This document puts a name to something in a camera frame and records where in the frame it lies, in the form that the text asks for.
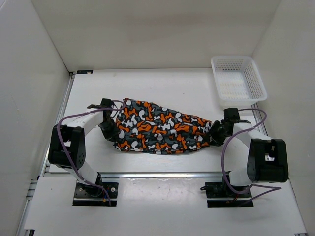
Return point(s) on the aluminium left side rail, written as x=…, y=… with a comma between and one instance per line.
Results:
x=33, y=183

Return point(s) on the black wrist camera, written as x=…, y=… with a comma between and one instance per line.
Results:
x=105, y=103
x=231, y=115

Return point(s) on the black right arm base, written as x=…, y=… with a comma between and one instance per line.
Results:
x=219, y=195

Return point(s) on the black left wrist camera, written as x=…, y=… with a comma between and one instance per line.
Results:
x=105, y=103

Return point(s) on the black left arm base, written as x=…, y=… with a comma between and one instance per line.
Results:
x=90, y=196

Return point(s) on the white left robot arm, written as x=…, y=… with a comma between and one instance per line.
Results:
x=68, y=147

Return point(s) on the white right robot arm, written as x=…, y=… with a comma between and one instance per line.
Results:
x=267, y=158

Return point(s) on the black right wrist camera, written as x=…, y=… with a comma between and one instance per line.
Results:
x=231, y=115

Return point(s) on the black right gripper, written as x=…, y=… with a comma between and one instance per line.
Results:
x=216, y=141

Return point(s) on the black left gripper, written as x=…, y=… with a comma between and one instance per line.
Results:
x=114, y=133

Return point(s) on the aluminium table edge rail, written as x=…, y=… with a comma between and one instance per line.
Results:
x=161, y=174

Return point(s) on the dark label sticker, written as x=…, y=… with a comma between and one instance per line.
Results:
x=84, y=72

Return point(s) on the white perforated plastic basket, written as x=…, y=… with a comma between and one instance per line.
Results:
x=237, y=80

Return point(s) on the orange camouflage shorts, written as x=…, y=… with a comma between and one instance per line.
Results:
x=149, y=128

